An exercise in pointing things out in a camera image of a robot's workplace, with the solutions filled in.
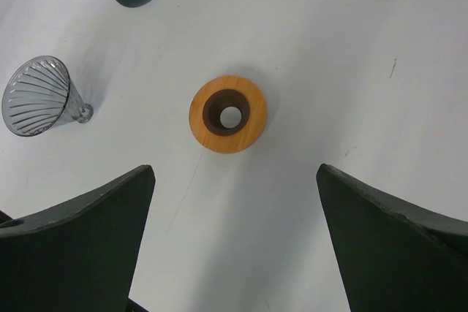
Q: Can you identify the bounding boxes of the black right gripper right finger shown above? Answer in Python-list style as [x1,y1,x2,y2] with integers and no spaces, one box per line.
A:
[316,164,467,311]

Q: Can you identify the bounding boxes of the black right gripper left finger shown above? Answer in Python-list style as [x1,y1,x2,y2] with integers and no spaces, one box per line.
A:
[1,165,156,311]

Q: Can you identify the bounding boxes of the smoked glass dripper cone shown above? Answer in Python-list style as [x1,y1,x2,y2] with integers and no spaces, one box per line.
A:
[1,56,94,137]

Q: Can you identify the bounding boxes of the wooden dripper collar ring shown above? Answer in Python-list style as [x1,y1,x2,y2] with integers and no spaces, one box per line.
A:
[189,75,268,153]

